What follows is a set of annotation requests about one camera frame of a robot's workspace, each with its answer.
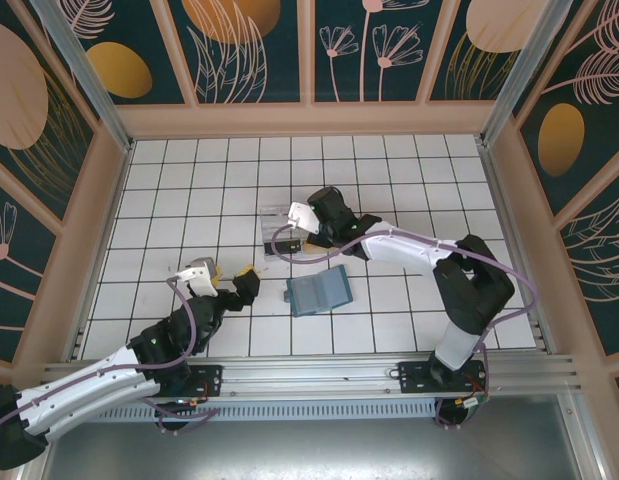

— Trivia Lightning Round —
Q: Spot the grey slotted cable duct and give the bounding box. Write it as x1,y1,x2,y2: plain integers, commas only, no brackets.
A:
55,399,443,422

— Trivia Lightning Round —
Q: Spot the clear acrylic card tray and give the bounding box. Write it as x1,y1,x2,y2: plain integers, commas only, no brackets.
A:
258,203,335,265

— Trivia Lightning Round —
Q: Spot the aluminium mounting rail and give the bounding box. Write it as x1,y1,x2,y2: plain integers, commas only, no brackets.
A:
36,353,586,403

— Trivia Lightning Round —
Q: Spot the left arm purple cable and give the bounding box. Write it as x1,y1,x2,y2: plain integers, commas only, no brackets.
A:
0,276,225,459

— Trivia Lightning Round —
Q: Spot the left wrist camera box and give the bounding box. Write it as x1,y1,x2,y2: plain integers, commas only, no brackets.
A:
175,256,221,300

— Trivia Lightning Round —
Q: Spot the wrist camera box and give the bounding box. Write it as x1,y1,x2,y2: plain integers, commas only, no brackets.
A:
286,200,324,237
175,256,221,300

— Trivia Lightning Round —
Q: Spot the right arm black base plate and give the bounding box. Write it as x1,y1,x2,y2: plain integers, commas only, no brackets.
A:
397,359,490,396

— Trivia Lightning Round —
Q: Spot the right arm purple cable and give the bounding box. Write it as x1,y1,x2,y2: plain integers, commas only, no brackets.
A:
271,224,540,432

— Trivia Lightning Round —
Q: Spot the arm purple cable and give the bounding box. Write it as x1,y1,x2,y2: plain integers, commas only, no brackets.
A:
271,224,540,432
0,276,225,459

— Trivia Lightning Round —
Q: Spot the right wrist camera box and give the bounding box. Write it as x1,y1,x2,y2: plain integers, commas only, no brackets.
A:
286,200,324,237

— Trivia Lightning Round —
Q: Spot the aluminium frame post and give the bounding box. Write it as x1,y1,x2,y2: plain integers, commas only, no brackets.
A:
477,0,576,147
30,0,136,155

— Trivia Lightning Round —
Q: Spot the grey metal sheet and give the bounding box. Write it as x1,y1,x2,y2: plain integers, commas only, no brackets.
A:
38,419,588,480

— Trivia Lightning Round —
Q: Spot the aluminium table side rail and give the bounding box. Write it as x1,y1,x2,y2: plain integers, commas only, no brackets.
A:
478,142,558,357
63,142,135,362

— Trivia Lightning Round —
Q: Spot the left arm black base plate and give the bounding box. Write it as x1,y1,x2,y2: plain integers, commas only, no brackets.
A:
132,363,225,400

